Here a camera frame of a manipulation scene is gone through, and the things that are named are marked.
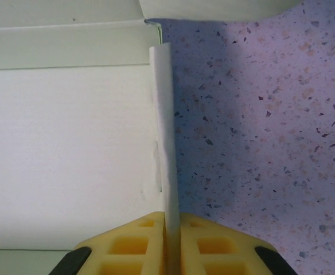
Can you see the light green cloth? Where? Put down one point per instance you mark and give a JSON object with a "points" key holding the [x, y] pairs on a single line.
{"points": [[70, 143]]}

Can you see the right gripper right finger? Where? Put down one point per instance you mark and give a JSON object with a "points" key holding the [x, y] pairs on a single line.
{"points": [[213, 249]]}

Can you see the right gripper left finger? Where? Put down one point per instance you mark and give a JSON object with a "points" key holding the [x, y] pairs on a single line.
{"points": [[130, 249]]}

